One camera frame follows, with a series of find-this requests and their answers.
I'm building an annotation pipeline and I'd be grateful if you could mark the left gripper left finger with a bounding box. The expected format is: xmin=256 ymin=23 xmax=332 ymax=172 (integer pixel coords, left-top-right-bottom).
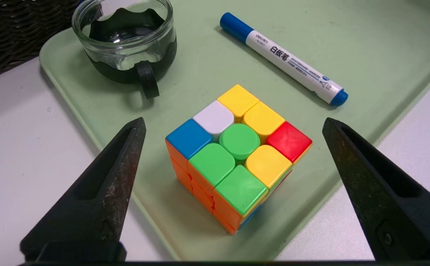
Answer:
xmin=20 ymin=117 xmax=146 ymax=261

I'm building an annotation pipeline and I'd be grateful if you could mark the blue capped whiteboard marker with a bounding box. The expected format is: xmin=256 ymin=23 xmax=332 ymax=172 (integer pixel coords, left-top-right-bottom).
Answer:
xmin=220 ymin=12 xmax=349 ymax=107

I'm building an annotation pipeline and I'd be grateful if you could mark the light green plastic tray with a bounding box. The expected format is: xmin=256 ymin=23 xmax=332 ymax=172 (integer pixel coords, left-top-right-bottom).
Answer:
xmin=39 ymin=0 xmax=430 ymax=262

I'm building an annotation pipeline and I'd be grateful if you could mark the colourful puzzle cube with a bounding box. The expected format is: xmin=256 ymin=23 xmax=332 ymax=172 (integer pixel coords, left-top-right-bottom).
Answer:
xmin=165 ymin=84 xmax=313 ymax=236

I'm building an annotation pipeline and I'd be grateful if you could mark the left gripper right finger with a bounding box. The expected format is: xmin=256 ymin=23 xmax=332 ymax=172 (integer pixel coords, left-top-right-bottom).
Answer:
xmin=322 ymin=118 xmax=430 ymax=261

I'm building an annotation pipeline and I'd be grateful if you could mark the glass cup with black holder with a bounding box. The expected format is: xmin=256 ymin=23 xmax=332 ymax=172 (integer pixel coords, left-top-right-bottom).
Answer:
xmin=72 ymin=0 xmax=177 ymax=99

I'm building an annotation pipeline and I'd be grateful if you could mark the dark brown wicker basket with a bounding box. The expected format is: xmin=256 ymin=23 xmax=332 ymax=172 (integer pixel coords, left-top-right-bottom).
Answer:
xmin=0 ymin=0 xmax=81 ymax=85

